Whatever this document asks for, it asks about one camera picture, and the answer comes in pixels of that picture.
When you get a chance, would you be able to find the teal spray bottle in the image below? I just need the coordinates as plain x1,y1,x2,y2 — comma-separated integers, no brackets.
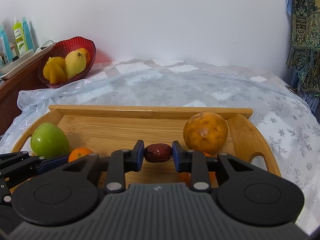
0,25,13,64
22,17,35,52

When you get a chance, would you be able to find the red glass fruit bowl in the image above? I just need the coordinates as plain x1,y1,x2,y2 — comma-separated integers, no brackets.
38,36,97,89

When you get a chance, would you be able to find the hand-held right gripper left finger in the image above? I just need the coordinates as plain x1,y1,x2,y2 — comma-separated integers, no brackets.
62,140,145,194

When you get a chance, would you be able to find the yellow starfruit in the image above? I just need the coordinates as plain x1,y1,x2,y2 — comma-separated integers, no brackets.
43,56,67,84

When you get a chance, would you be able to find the green patterned shawl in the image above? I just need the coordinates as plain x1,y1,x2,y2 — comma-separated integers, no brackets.
286,0,320,97

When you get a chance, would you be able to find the green apple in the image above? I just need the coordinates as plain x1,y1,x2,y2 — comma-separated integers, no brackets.
30,122,70,159

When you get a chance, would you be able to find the white plastic tray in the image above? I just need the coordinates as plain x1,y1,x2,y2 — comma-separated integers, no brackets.
0,49,34,80

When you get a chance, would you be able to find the orange in bowl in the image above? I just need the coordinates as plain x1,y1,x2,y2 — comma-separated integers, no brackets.
77,48,90,67

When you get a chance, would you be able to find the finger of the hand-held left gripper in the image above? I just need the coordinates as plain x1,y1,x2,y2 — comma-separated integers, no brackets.
0,151,70,180

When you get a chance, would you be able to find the small mandarin orange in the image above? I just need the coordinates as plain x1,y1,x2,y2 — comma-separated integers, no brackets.
68,147,94,163

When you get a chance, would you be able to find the large yellowish orange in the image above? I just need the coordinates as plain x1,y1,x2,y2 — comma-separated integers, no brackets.
183,112,228,155

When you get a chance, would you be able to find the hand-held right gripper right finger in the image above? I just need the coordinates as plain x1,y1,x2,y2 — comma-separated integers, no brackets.
172,141,267,193

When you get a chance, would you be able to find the wooden serving tray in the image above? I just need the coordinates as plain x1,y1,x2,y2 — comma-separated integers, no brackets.
10,105,282,190

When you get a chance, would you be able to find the wooden cabinet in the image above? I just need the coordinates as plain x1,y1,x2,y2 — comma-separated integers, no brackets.
0,52,50,136

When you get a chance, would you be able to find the yellow mango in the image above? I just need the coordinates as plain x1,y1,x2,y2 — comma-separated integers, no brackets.
65,50,87,80

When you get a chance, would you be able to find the red date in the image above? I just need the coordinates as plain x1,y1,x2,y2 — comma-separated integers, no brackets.
144,143,173,163

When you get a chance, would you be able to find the green plastic bottle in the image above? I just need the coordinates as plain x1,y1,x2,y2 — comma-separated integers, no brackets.
12,17,28,55

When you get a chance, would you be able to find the blue striped cloth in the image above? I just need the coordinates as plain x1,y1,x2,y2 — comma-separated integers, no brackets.
287,67,320,121

